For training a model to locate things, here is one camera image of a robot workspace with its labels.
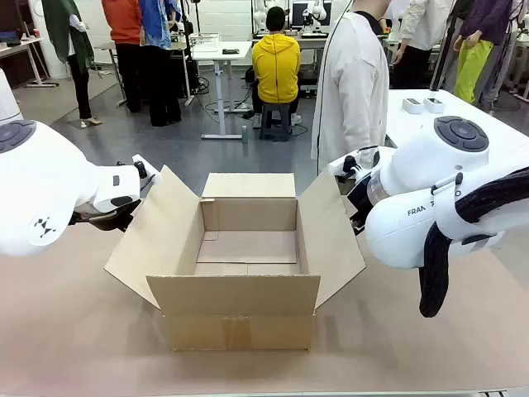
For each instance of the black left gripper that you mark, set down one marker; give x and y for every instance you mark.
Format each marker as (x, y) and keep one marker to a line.
(103, 221)

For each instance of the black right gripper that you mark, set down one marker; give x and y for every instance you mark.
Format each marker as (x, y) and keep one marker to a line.
(358, 202)

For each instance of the brown cardboard box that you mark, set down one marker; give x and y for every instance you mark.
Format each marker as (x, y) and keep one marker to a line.
(231, 306)

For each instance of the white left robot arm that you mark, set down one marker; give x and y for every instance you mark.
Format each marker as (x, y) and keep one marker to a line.
(41, 173)

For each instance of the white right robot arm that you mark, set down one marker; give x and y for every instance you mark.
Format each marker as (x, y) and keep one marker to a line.
(413, 215)

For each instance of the person's right forearm white sleeve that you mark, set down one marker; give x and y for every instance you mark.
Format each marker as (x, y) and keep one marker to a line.
(368, 124)

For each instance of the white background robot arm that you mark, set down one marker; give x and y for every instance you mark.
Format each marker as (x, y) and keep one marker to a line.
(318, 8)

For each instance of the small white box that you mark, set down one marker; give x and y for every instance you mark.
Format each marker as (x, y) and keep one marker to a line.
(412, 105)
(434, 104)

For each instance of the grey stool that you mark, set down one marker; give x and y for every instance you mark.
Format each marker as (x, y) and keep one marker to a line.
(274, 120)

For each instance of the person in white cardigan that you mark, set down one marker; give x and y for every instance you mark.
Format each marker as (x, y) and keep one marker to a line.
(351, 82)

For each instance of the small bottle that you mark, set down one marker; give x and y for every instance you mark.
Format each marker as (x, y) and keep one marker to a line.
(244, 134)

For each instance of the person in yellow hoodie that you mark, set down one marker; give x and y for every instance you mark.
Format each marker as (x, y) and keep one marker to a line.
(276, 66)

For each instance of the person in blue shirt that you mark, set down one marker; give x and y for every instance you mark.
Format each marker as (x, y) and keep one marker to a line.
(159, 62)

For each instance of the black slanted pole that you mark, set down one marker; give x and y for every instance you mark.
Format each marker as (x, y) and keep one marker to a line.
(444, 54)

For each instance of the grey background workbench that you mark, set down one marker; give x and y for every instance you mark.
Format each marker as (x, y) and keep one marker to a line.
(314, 35)

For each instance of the person in white jacket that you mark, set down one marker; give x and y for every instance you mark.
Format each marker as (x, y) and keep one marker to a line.
(417, 33)

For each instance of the person in lime trousers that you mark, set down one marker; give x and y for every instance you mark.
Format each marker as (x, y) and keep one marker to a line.
(475, 58)

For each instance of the person with green scarf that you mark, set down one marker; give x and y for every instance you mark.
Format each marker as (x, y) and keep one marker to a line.
(68, 33)

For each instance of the person in grey trousers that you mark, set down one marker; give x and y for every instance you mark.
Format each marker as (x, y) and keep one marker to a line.
(502, 74)

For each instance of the white table with clutter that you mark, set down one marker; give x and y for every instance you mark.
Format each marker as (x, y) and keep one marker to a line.
(16, 47)

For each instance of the person in orange top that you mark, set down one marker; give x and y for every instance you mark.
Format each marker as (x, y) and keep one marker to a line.
(124, 25)

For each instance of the flat black item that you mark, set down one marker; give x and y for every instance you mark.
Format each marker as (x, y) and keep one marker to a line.
(230, 51)

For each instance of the black computer monitor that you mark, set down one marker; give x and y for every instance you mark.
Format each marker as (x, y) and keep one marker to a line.
(299, 12)

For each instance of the white standing desk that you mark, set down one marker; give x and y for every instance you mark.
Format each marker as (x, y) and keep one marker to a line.
(223, 51)

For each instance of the clear plastic box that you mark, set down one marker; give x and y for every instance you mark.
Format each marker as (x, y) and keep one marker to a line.
(204, 41)

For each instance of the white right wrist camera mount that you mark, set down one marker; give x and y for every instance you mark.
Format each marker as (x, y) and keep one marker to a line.
(351, 163)

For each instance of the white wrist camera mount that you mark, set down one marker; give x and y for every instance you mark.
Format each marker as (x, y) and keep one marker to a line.
(142, 169)
(351, 163)

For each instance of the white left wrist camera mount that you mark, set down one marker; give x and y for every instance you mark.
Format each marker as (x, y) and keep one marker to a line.
(142, 169)

